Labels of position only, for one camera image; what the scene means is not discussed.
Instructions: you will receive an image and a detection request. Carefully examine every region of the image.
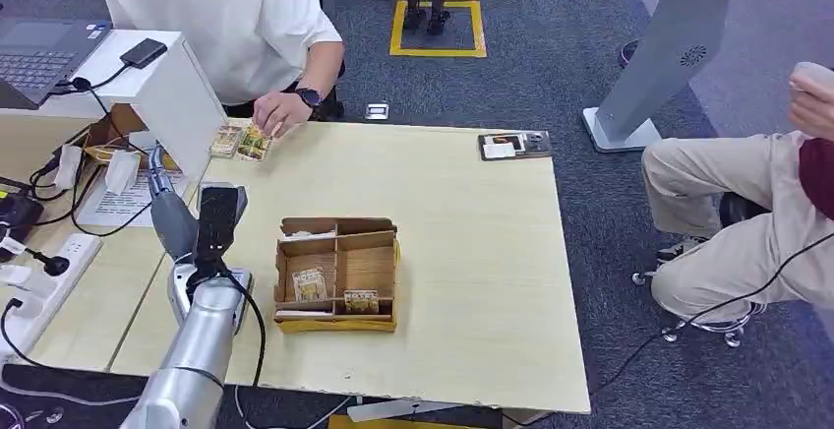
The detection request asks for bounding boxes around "white stand box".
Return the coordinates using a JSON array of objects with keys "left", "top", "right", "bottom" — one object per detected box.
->
[{"left": 0, "top": 30, "right": 228, "bottom": 184}]

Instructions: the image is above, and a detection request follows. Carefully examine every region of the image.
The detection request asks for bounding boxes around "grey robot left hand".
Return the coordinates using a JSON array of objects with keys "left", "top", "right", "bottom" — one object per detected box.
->
[{"left": 146, "top": 144, "right": 250, "bottom": 278}]

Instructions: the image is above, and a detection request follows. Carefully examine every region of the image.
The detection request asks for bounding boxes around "printed paper sheet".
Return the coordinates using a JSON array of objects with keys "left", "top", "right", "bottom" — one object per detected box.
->
[{"left": 75, "top": 168, "right": 172, "bottom": 230}]

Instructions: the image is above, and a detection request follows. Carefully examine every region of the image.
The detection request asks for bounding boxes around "beige picture card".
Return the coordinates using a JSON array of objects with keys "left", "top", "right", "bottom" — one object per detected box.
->
[{"left": 291, "top": 267, "right": 329, "bottom": 304}]

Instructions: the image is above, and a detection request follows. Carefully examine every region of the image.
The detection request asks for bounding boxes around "grey laptop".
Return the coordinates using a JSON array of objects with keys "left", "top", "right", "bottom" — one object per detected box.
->
[{"left": 0, "top": 17, "right": 113, "bottom": 111}]

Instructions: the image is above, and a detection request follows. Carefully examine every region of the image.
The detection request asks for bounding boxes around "yellow floor tape square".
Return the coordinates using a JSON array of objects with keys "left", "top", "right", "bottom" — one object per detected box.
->
[{"left": 388, "top": 0, "right": 488, "bottom": 59}]

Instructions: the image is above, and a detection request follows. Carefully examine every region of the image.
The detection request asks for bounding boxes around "white power strip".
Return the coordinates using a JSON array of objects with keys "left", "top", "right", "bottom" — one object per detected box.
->
[{"left": 0, "top": 233, "right": 103, "bottom": 365}]

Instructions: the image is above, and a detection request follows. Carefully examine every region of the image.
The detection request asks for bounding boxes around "grey floor cable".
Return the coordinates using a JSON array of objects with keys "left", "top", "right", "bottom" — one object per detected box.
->
[{"left": 0, "top": 380, "right": 144, "bottom": 409}]

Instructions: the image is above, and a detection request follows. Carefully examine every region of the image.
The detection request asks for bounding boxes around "dark yellow picture card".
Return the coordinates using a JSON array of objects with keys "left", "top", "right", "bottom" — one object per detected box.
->
[{"left": 342, "top": 289, "right": 382, "bottom": 316}]

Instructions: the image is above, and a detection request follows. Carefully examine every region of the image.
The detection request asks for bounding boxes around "black device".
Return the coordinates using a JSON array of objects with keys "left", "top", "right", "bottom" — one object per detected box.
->
[{"left": 0, "top": 190, "right": 45, "bottom": 246}]

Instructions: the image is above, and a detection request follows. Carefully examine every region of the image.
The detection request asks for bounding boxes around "picture card stack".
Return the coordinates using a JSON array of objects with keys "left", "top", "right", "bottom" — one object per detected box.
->
[{"left": 208, "top": 124, "right": 244, "bottom": 159}]

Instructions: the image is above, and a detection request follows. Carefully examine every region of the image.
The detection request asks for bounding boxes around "brown cardboard box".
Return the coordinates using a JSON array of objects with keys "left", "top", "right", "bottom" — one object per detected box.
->
[{"left": 83, "top": 103, "right": 180, "bottom": 173}]

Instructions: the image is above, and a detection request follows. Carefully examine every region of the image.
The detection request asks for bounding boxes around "black power strip cable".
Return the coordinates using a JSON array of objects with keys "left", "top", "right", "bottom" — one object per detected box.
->
[{"left": 0, "top": 298, "right": 41, "bottom": 370}]

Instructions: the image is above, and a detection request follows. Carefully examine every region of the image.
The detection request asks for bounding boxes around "person's left hand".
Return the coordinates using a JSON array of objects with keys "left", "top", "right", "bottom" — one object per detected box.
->
[{"left": 252, "top": 92, "right": 315, "bottom": 139}]

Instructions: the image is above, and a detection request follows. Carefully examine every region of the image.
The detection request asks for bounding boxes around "person in white top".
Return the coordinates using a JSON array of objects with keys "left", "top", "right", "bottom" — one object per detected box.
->
[{"left": 95, "top": 0, "right": 346, "bottom": 139}]

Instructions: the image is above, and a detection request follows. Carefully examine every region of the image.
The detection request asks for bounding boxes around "black floor cable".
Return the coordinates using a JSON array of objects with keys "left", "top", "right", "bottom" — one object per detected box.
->
[{"left": 588, "top": 231, "right": 834, "bottom": 402}]

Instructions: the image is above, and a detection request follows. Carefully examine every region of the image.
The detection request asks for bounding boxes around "white floor pillar stand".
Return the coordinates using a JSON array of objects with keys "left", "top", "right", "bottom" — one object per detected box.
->
[{"left": 580, "top": 0, "right": 745, "bottom": 154}]

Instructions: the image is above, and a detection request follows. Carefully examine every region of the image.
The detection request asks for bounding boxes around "seated person's hand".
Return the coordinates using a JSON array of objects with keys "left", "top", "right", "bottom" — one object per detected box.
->
[{"left": 786, "top": 60, "right": 834, "bottom": 143}]

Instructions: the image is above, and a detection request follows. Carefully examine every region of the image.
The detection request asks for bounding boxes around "wooden compartment box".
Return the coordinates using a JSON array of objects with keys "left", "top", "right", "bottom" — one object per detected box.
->
[{"left": 272, "top": 216, "right": 400, "bottom": 335}]

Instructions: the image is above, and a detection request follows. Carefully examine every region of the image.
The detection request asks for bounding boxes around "white paper tag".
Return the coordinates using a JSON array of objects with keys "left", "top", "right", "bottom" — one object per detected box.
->
[
  {"left": 53, "top": 145, "right": 84, "bottom": 192},
  {"left": 104, "top": 150, "right": 142, "bottom": 196}
]

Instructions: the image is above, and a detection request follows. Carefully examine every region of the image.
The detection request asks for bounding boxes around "seated person in beige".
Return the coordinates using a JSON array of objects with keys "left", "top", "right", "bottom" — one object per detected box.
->
[{"left": 640, "top": 60, "right": 834, "bottom": 325}]

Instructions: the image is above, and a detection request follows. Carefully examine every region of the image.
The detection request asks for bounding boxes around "black plug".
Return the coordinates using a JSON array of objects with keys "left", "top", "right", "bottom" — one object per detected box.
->
[{"left": 25, "top": 249, "right": 71, "bottom": 278}]

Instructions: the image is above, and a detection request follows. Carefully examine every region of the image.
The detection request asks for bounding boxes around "long black looped cable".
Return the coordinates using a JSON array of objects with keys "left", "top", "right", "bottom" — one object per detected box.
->
[{"left": 29, "top": 87, "right": 155, "bottom": 239}]

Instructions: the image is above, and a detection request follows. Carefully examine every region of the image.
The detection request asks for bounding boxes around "black wristwatch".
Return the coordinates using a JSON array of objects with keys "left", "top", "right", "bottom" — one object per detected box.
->
[{"left": 293, "top": 87, "right": 326, "bottom": 110}]

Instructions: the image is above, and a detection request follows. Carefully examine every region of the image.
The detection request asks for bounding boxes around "dark card tray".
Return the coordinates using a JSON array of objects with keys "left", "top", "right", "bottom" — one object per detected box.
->
[{"left": 477, "top": 130, "right": 553, "bottom": 162}]

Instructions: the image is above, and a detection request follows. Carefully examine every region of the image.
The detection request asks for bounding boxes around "white bar under table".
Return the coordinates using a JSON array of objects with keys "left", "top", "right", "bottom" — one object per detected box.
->
[{"left": 345, "top": 399, "right": 458, "bottom": 425}]

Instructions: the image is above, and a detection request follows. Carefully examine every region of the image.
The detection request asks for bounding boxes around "black power bank cable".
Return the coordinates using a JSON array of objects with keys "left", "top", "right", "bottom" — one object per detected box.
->
[{"left": 48, "top": 62, "right": 134, "bottom": 97}]

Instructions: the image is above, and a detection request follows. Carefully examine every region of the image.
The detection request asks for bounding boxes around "chrome stool base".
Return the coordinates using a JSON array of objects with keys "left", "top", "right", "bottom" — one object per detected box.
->
[{"left": 630, "top": 269, "right": 768, "bottom": 349}]

